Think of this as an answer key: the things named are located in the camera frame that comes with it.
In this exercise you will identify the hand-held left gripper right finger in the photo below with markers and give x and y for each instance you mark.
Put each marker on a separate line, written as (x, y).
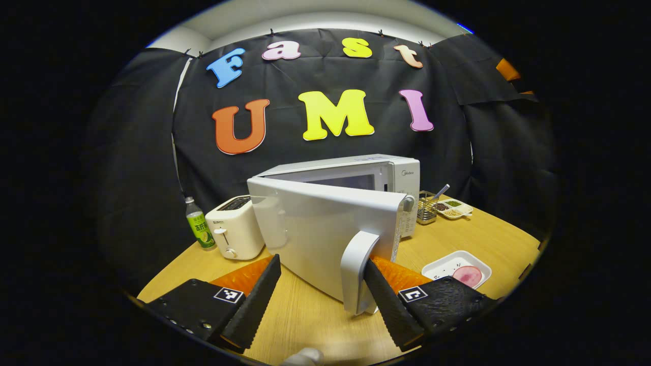
(391, 310)

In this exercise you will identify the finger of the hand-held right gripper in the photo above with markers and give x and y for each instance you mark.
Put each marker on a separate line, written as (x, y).
(508, 70)
(526, 92)

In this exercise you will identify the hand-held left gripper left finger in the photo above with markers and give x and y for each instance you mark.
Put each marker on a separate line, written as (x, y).
(257, 300)

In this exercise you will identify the white rectangular food plate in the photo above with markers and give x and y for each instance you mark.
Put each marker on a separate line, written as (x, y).
(440, 264)

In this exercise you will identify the pink ham slice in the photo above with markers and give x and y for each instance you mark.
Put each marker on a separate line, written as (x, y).
(468, 275)

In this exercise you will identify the white microwave oven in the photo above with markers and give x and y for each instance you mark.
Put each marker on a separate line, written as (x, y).
(315, 229)

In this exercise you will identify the white toaster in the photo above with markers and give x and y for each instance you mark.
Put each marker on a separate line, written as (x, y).
(239, 229)

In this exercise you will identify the green drink bottle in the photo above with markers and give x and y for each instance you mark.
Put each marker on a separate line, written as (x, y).
(201, 229)

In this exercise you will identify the white divided bean dish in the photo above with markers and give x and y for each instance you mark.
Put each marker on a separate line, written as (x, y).
(455, 208)

